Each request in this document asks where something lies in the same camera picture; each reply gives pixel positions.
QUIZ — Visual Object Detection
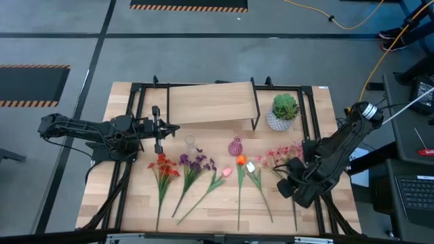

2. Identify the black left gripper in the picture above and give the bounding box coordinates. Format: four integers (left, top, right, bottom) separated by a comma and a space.
141, 105, 181, 155

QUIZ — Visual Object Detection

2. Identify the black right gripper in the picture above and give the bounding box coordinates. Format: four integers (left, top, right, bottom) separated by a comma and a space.
276, 157, 308, 201

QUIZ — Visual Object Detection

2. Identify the clear glass vase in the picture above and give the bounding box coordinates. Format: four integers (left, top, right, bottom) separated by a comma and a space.
184, 134, 198, 153

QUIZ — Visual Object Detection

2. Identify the pink blossom flower bunch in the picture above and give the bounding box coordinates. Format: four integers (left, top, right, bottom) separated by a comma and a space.
256, 141, 304, 233

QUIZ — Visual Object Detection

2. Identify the red artificial flower bunch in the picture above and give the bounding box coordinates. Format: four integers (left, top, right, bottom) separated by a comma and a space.
146, 152, 181, 232

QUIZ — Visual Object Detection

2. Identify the purple artificial flower bunch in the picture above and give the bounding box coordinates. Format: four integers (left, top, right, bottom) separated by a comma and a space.
171, 148, 218, 219

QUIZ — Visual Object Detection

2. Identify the white artificial tulip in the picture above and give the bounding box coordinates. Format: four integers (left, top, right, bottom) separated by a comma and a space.
245, 161, 275, 224

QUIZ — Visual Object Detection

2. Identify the orange artificial tulip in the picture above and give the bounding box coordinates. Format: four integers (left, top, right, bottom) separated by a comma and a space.
236, 155, 248, 232

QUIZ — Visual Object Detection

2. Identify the pink artificial tulip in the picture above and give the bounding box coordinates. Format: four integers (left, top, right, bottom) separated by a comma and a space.
176, 166, 234, 226

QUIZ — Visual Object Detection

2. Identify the pink glass vase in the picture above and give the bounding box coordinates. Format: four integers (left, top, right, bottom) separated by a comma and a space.
227, 136, 244, 157

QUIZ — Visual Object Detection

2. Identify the wooden shelf with black legs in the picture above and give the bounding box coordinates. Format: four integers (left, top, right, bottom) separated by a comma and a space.
165, 77, 262, 131

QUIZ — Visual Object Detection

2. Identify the succulent in triangle-patterned pot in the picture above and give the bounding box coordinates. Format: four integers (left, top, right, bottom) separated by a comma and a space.
265, 93, 301, 132

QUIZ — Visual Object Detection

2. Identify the white paper sheet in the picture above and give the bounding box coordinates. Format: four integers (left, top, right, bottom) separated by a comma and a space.
348, 146, 371, 188

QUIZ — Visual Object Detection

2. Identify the black laptop table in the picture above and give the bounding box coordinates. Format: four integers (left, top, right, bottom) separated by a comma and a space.
368, 158, 434, 243

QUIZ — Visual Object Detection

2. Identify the black striped-edge floor mat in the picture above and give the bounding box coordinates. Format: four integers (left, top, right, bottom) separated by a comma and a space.
130, 0, 249, 14
0, 64, 71, 108

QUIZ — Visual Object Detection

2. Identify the black laptop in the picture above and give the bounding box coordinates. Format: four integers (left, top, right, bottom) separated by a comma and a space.
394, 174, 434, 228

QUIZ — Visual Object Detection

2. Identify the dark grey side desk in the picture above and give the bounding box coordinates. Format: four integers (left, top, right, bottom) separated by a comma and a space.
382, 72, 434, 166

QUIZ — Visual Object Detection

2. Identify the white rod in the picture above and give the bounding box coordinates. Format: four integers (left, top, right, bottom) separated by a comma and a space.
381, 86, 434, 126

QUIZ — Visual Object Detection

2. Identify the grey chair base leg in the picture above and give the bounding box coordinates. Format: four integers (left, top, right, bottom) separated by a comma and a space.
0, 148, 27, 164

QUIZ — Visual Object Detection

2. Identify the black tablet device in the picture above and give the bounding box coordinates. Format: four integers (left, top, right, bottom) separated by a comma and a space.
409, 76, 434, 115

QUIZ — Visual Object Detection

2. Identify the person's shoe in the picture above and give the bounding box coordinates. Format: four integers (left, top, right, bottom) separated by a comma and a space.
380, 39, 408, 52
378, 26, 405, 40

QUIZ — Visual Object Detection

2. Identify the person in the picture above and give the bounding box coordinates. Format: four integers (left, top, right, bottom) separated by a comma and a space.
401, 0, 434, 47

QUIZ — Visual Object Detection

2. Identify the aluminium extrusion bracket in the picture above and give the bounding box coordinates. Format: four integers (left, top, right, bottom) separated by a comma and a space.
294, 236, 335, 244
105, 232, 147, 244

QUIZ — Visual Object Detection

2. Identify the red-handled screwdriver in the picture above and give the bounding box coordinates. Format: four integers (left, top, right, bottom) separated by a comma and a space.
413, 127, 434, 157

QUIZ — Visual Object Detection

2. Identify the yellow extension cable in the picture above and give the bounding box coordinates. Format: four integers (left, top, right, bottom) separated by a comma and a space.
344, 0, 434, 115
283, 0, 386, 31

